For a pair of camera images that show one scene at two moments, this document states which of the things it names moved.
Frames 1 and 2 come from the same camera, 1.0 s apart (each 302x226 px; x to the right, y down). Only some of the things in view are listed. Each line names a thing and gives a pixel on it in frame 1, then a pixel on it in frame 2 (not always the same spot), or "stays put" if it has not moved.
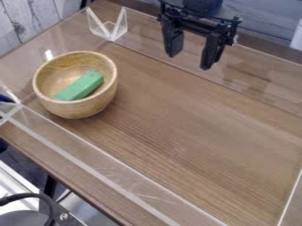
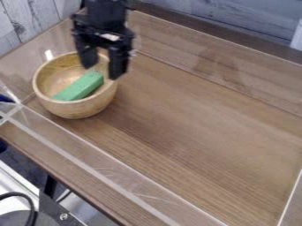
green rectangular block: [91, 81] stays put
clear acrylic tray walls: [196, 146] stays put
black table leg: [50, 185] stays put
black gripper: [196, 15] -> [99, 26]
